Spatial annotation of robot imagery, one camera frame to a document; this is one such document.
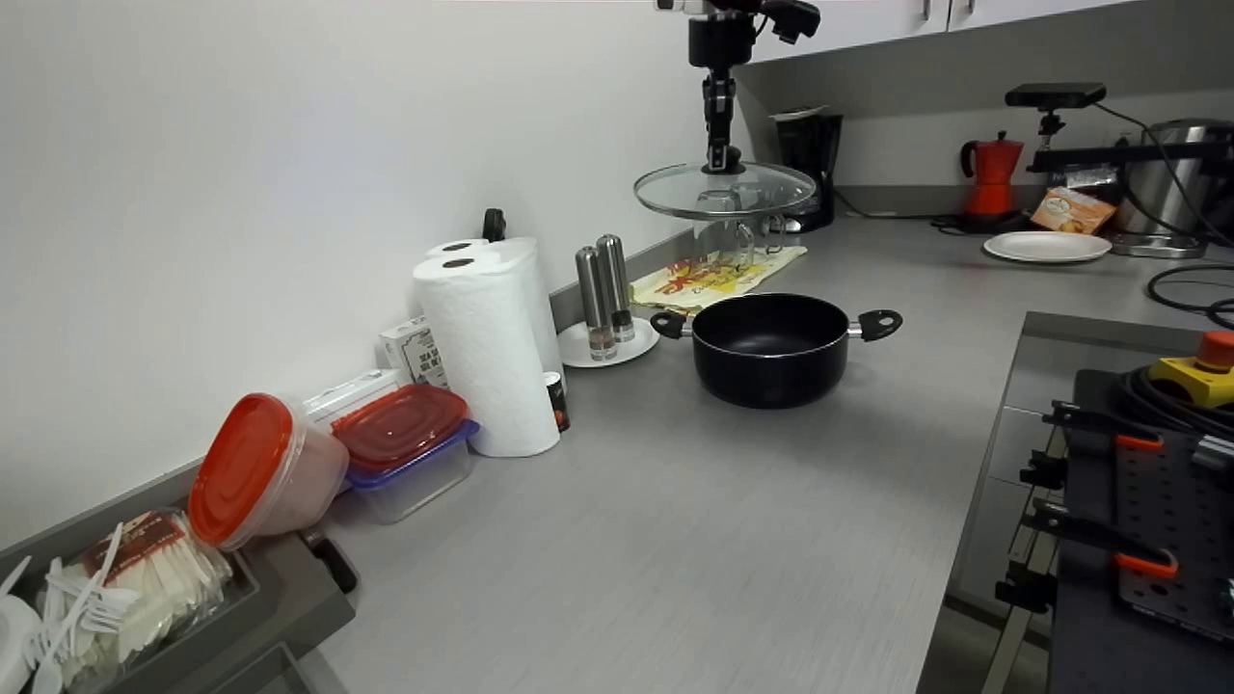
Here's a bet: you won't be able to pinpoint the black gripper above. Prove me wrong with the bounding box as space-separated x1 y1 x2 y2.
683 0 765 173

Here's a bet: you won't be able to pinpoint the glass lid with black knob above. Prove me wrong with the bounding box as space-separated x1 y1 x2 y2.
630 136 824 226

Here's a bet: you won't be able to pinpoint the black cooking pot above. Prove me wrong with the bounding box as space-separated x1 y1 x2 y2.
647 288 908 412

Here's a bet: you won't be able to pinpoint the red moka pot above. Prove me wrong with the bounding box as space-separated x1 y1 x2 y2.
958 126 1028 222

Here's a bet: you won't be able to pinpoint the rectangular container with red lid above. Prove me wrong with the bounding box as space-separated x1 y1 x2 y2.
329 380 481 526

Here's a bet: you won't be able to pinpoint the round container with red lid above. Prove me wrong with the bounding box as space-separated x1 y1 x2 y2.
186 391 356 556

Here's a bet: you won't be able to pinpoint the black coffee maker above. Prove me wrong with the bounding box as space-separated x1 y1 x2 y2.
771 103 847 234

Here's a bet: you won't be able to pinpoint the steel spice grinder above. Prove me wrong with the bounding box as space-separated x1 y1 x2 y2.
595 233 640 346
570 242 613 361

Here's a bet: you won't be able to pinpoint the small white saucer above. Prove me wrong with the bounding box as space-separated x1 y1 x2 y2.
555 315 662 373

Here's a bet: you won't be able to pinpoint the white dinner plate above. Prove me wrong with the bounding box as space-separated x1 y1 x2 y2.
974 222 1118 269

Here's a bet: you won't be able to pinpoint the orange snack packet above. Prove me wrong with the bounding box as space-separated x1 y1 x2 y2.
1028 186 1118 239

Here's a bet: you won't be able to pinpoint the white power socket box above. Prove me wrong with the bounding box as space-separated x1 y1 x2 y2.
374 315 447 391

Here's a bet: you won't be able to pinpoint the clear plastic container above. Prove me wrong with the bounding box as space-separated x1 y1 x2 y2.
296 366 413 429

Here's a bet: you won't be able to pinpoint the steel electric kettle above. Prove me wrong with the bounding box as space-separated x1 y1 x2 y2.
1115 117 1234 251

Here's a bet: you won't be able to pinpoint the yellow emergency stop button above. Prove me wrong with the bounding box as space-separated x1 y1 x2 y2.
1144 329 1234 412

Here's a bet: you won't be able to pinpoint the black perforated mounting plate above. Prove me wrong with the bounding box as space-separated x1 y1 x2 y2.
1049 366 1234 694

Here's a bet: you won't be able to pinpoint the grey plastic tray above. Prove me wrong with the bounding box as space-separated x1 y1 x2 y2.
0 466 363 694

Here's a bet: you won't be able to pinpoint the bag of white plastic cutlery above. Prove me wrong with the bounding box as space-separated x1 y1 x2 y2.
36 504 239 694

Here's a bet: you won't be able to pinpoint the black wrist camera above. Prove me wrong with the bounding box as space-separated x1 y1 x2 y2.
752 0 824 45

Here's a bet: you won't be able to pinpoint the black camera on stand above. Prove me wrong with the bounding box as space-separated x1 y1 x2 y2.
1004 78 1109 176

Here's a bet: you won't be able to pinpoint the black power cable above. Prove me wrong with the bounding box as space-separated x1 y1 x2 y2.
1143 257 1234 333

